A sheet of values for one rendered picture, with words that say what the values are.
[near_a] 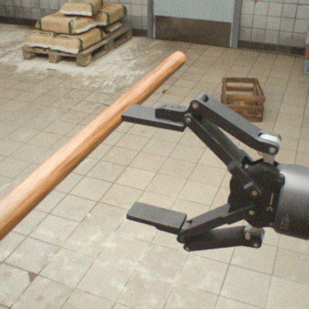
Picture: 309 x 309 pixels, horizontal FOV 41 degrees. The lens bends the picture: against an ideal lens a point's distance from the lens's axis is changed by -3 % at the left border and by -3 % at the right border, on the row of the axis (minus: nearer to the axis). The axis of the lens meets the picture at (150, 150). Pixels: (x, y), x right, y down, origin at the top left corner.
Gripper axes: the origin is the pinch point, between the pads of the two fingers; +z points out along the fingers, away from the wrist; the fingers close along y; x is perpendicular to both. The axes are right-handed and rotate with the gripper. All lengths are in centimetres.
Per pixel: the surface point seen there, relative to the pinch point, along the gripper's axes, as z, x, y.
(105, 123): 7.2, 5.8, -1.4
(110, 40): 204, 380, 108
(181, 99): 85, 278, 121
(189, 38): 132, 447, 117
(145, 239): 46, 107, 120
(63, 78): 208, 285, 120
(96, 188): 89, 136, 120
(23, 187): 7.9, -10.7, -2.0
